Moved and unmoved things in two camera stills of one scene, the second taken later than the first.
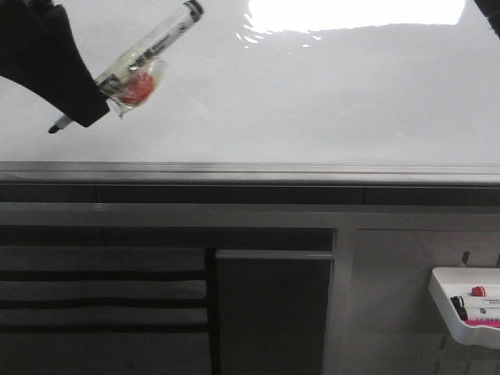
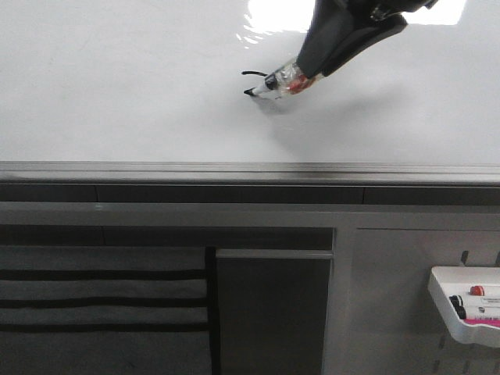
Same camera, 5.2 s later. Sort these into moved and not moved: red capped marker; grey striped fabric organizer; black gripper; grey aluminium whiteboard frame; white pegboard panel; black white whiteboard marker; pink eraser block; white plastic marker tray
Moved: black gripper; black white whiteboard marker
Not moved: grey aluminium whiteboard frame; grey striped fabric organizer; white plastic marker tray; pink eraser block; red capped marker; white pegboard panel
